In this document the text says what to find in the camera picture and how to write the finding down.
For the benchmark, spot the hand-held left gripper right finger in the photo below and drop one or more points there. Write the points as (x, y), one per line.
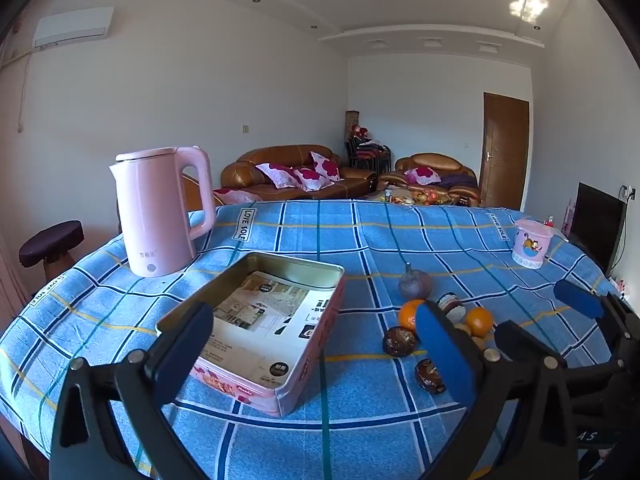
(445, 355)

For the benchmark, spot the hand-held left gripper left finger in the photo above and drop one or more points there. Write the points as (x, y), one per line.
(187, 345)

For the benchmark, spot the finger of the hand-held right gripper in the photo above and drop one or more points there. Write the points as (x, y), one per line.
(577, 299)
(522, 340)

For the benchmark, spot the brown glazed pastry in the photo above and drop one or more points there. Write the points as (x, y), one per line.
(427, 375)
(399, 341)

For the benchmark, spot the tan longan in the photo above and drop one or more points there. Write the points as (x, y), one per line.
(479, 344)

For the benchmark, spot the orange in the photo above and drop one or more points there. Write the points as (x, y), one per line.
(479, 321)
(409, 315)

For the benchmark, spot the chocolate coated cake roll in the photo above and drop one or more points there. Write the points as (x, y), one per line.
(451, 306)

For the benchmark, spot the purple passion fruit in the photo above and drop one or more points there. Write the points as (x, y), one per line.
(415, 286)

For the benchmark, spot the pink metal tin box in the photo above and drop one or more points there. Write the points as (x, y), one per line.
(300, 380)

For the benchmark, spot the pink cartoon plastic container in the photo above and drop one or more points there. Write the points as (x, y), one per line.
(530, 247)

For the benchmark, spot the black television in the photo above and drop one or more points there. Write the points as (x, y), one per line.
(595, 225)

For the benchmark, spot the printed paper leaflet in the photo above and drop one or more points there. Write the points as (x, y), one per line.
(260, 305)

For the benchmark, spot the pink electric kettle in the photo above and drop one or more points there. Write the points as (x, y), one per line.
(155, 210)

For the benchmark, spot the brown leather chair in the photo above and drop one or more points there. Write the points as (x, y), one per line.
(196, 194)

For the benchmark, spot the blue plaid tablecloth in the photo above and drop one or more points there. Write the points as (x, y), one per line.
(350, 230)

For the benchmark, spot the brown wooden door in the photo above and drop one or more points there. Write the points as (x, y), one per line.
(505, 150)

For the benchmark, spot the purple blanket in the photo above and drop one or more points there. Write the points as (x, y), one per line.
(460, 180)

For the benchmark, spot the cluttered coffee table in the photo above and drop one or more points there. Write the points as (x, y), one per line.
(400, 192)

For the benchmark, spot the dark purple stool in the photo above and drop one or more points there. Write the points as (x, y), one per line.
(50, 242)

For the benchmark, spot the white red floral pillow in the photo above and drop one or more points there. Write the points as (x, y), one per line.
(310, 177)
(275, 172)
(327, 165)
(422, 175)

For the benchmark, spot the brown leather armchair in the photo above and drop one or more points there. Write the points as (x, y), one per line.
(435, 161)

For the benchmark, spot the long brown leather sofa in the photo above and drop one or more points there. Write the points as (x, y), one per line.
(280, 157)

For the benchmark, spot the black rack with clothes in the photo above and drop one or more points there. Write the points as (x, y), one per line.
(367, 155)

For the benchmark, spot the tall patterned cylinder vase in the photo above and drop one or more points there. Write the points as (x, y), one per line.
(351, 122)

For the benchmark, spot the white air conditioner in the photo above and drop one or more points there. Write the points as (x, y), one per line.
(72, 27)

